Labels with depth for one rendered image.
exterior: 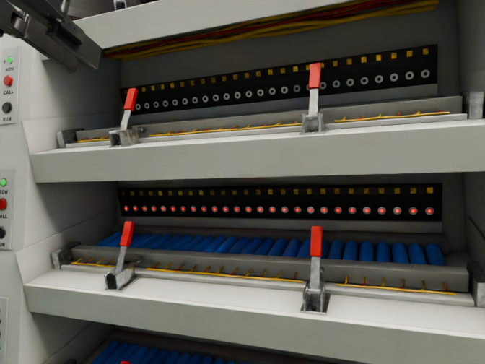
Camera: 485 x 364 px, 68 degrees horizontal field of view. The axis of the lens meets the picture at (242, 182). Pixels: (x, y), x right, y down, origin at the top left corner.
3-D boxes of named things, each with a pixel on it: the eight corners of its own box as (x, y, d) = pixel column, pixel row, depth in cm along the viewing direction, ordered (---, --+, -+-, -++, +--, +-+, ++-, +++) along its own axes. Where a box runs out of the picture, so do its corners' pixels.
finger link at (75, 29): (40, 2, 36) (63, -4, 35) (78, 34, 41) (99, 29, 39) (37, 14, 36) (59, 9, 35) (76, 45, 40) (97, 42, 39)
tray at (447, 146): (506, 171, 33) (512, 64, 31) (35, 183, 55) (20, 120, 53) (460, 141, 52) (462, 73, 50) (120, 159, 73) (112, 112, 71)
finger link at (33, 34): (25, 37, 38) (20, 38, 38) (75, 73, 44) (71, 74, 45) (32, 14, 39) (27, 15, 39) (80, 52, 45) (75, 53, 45)
